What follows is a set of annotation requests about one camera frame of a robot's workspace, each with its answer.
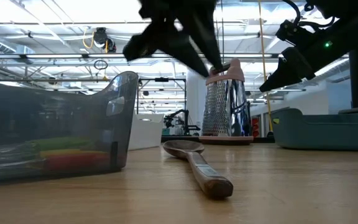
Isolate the red background cabinet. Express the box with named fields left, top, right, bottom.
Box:
left=251, top=116, right=260, bottom=138

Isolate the red silicone spatula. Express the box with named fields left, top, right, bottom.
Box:
left=44, top=152, right=113, bottom=172

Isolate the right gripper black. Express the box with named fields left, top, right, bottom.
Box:
left=258, top=19, right=339, bottom=93

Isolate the black hanging cable reel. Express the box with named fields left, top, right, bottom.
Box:
left=82, top=27, right=117, bottom=54

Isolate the dark wooden spoon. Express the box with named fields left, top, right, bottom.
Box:
left=162, top=139, right=234, bottom=200

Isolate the yellow hanging cable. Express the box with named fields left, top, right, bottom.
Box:
left=257, top=0, right=273, bottom=134

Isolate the black aluminium table frame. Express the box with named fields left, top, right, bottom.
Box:
left=161, top=135, right=275, bottom=144

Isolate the black monitor stand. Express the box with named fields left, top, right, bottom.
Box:
left=349, top=46, right=358, bottom=109

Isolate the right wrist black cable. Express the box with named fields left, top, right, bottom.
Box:
left=283, top=0, right=337, bottom=32

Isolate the grey translucent plastic bin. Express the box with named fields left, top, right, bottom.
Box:
left=0, top=70, right=140, bottom=184

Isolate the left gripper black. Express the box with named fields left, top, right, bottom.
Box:
left=122, top=0, right=226, bottom=79

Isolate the teal plastic bin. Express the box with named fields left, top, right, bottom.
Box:
left=270, top=107, right=358, bottom=152

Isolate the pink metal box grater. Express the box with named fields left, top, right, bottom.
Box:
left=198, top=58, right=255, bottom=146

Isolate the white plastic bin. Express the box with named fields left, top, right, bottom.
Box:
left=127, top=113, right=165, bottom=152

